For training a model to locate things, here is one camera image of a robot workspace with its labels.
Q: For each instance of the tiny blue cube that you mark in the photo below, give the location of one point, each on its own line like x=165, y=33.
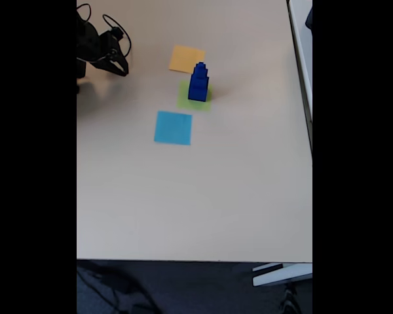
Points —
x=200, y=64

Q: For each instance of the small blue cube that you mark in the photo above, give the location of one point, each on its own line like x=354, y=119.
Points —
x=200, y=72

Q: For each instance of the medium blue cube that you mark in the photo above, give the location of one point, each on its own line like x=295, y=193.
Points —
x=200, y=82

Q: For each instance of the large blue cube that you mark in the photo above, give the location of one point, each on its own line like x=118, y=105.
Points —
x=197, y=95

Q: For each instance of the orange paper square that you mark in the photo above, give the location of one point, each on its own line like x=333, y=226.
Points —
x=181, y=60

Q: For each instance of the green paper square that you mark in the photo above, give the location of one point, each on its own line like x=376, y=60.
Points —
x=182, y=101

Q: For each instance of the light blue paper square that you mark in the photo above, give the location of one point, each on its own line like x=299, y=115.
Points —
x=172, y=128

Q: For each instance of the dark blue object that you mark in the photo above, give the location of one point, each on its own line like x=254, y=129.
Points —
x=310, y=19

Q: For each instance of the white table foot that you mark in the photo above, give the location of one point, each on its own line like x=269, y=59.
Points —
x=281, y=275

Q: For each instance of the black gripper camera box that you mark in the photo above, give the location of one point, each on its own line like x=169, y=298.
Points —
x=117, y=32

